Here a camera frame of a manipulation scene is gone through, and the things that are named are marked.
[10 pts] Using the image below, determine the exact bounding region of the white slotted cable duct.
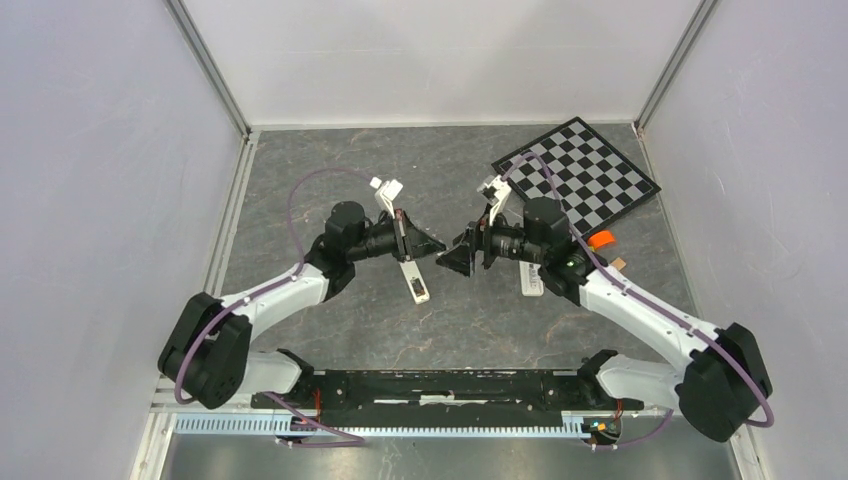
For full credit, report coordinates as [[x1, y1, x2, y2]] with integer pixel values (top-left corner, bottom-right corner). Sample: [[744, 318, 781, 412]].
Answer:
[[173, 412, 613, 440]]

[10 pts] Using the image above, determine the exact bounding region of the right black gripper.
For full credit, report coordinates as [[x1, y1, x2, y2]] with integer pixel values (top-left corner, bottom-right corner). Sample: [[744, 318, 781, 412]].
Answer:
[[435, 203, 546, 278]]

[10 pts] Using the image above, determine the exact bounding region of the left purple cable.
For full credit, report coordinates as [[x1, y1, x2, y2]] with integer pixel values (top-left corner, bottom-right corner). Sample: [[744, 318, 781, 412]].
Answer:
[[173, 168, 376, 407]]

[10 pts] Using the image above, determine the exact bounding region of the white remote control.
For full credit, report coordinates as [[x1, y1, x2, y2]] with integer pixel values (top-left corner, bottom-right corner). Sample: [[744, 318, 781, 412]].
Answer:
[[519, 261, 545, 297]]

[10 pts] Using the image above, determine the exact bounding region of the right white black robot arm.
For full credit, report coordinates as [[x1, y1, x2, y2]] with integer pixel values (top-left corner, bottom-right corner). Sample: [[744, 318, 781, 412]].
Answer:
[[437, 197, 775, 442]]

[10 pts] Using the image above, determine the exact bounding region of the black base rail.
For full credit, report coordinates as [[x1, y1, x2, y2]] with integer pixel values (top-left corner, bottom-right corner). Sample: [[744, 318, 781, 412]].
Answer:
[[282, 369, 644, 428]]

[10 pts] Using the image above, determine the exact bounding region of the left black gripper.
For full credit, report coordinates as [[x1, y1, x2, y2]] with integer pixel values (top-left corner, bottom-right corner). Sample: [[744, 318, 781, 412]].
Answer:
[[348, 209, 446, 263]]

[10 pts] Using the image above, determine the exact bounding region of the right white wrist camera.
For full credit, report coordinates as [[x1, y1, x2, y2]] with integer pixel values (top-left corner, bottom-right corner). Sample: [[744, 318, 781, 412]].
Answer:
[[476, 175, 512, 226]]

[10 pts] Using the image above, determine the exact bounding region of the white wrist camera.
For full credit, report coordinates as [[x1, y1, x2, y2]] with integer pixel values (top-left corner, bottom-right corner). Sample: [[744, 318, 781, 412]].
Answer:
[[476, 175, 512, 226], [369, 176, 403, 225]]

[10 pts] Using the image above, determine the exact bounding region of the black white checkerboard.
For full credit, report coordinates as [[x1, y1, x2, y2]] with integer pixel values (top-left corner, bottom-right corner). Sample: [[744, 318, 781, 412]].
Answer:
[[492, 117, 661, 238]]

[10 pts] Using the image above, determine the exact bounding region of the orange curved block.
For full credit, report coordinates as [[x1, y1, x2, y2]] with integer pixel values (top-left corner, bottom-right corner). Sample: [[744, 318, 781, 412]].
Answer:
[[587, 230, 617, 251]]

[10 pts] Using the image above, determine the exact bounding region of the small white remote with buttons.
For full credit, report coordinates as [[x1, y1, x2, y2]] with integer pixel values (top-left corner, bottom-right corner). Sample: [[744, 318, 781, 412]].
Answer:
[[399, 260, 430, 305]]

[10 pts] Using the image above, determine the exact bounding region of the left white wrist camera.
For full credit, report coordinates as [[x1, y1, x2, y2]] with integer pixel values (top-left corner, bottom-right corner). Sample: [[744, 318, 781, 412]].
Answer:
[[369, 176, 403, 225]]

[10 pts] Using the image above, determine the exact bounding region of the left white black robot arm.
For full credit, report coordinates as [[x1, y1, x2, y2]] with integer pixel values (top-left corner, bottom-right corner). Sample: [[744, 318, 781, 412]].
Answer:
[[157, 201, 446, 409]]

